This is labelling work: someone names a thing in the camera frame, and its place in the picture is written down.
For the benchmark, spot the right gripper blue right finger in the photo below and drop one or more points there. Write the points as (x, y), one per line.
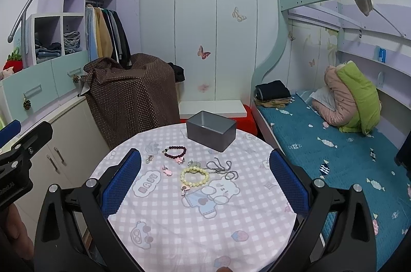
(312, 204)

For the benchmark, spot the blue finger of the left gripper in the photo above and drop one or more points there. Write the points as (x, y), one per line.
(9, 132)
(32, 142)

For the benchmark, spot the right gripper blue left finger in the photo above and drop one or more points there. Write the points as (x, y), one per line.
(98, 200)

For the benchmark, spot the gold pearl earring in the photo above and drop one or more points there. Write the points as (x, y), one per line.
(149, 159)

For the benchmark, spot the pale green jade pendant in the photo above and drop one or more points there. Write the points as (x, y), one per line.
(194, 164)

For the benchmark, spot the person's left hand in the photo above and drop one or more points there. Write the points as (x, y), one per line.
(16, 233)

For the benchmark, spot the teal candy print bedsheet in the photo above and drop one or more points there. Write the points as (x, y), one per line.
(344, 159)

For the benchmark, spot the beige lower cabinet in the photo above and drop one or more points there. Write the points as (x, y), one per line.
(71, 156)

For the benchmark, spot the teal drawer cabinet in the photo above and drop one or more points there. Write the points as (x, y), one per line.
(30, 91)

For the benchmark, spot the small pink charm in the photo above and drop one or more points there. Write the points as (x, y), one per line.
(167, 171)

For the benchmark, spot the pink checked tablecloth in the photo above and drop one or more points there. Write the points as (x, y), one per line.
(230, 212)

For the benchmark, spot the red upholstered bench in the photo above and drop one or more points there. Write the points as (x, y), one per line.
(246, 124)

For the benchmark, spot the folded tan clothes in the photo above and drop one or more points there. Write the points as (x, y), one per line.
(274, 103)

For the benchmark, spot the brown polka dot cloth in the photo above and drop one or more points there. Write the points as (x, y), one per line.
(128, 101)

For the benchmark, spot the white pillow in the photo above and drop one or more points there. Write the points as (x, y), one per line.
(324, 96)

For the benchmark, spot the grey metal box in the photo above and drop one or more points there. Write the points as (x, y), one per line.
(210, 130)

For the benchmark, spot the lilac shelf unit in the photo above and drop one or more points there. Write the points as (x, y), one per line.
(57, 29)

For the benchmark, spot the folded black clothes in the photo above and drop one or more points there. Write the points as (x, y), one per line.
(271, 91)

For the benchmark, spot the green blanket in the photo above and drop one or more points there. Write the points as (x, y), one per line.
(365, 98)

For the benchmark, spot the white flat box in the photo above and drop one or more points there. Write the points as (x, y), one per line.
(226, 108)

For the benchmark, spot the hanging clothes row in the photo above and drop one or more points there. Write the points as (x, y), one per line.
(105, 36)

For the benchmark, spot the black clothes pile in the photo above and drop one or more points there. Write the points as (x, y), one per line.
(179, 73)

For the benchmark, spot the pink butterfly wall sticker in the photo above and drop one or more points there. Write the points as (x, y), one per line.
(202, 53)

